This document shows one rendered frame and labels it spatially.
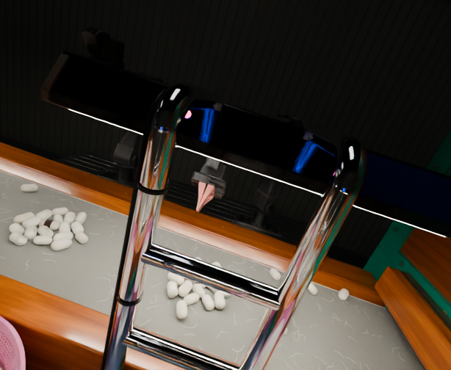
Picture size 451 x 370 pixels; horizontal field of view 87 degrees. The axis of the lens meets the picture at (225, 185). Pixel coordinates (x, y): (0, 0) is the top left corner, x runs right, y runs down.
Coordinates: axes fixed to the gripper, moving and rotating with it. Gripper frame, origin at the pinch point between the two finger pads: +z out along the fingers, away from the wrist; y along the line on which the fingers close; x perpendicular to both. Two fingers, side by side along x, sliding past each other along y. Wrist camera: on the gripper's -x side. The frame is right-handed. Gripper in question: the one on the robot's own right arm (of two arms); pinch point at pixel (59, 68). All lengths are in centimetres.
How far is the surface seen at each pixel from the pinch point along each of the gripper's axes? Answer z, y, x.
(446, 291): 7, 94, 18
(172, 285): 17, 39, 31
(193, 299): 18, 43, 31
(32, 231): 14.9, 8.0, 30.7
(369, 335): 10, 83, 33
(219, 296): 16, 48, 31
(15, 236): 17.4, 6.9, 30.7
